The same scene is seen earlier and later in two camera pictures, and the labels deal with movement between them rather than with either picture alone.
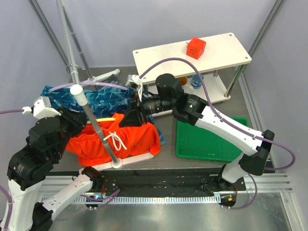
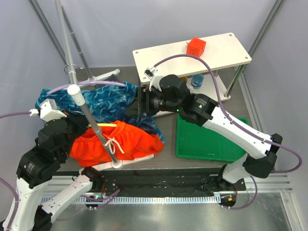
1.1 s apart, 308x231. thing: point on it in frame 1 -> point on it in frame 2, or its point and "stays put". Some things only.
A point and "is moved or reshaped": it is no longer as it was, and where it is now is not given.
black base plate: x=159 y=181 stays put
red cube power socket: x=195 y=47 stays put
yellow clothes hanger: x=101 y=120 -> x=104 y=124
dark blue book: x=112 y=79 stays put
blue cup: x=196 y=82 stays put
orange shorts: x=85 y=146 is moved or reshaped
